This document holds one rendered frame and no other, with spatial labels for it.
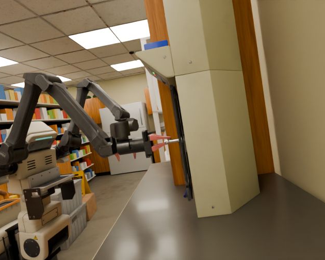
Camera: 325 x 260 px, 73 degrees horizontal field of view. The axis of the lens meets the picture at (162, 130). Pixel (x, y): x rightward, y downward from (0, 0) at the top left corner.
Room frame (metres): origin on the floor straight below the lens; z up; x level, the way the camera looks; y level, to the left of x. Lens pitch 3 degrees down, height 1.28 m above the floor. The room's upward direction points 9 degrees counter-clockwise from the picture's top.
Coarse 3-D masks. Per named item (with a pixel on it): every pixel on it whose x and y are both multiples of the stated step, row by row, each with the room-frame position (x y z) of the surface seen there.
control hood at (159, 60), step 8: (152, 48) 0.72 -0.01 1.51; (160, 48) 0.71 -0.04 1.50; (168, 48) 0.71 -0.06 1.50; (144, 56) 0.72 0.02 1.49; (152, 56) 0.71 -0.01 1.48; (160, 56) 0.71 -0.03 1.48; (168, 56) 0.71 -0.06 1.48; (144, 64) 0.81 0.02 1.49; (152, 64) 0.71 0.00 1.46; (160, 64) 0.71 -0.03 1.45; (168, 64) 0.71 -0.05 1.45; (160, 72) 0.71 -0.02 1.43; (168, 72) 0.71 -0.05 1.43; (168, 80) 0.78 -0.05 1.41
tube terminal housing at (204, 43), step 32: (192, 0) 0.70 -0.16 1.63; (224, 0) 0.79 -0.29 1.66; (192, 32) 0.70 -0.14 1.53; (224, 32) 0.77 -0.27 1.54; (192, 64) 0.70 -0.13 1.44; (224, 64) 0.75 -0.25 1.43; (192, 96) 0.70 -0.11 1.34; (224, 96) 0.73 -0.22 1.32; (192, 128) 0.70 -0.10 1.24; (224, 128) 0.72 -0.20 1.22; (192, 160) 0.71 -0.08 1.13; (224, 160) 0.70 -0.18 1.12; (224, 192) 0.70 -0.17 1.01; (256, 192) 0.81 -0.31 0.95
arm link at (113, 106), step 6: (84, 78) 1.40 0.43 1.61; (84, 84) 1.39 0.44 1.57; (90, 84) 1.38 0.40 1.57; (96, 84) 1.41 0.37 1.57; (90, 90) 1.39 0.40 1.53; (96, 90) 1.36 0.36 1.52; (102, 90) 1.35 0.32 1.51; (96, 96) 1.34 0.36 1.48; (102, 96) 1.31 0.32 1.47; (108, 96) 1.30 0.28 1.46; (102, 102) 1.30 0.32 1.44; (108, 102) 1.27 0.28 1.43; (114, 102) 1.26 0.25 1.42; (108, 108) 1.26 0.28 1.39; (114, 108) 1.22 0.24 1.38; (120, 108) 1.20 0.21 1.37; (114, 114) 1.21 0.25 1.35; (126, 114) 1.21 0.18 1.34
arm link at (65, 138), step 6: (78, 84) 1.45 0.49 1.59; (78, 90) 1.44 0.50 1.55; (84, 90) 1.45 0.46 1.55; (78, 96) 1.44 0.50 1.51; (84, 96) 1.45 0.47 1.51; (78, 102) 1.42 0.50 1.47; (84, 102) 1.45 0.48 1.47; (72, 120) 1.41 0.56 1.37; (72, 126) 1.39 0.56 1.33; (66, 132) 1.37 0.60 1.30; (72, 132) 1.38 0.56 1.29; (78, 132) 1.41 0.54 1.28; (66, 138) 1.35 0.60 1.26; (72, 138) 1.37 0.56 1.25; (66, 144) 1.34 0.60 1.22; (78, 144) 1.41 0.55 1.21
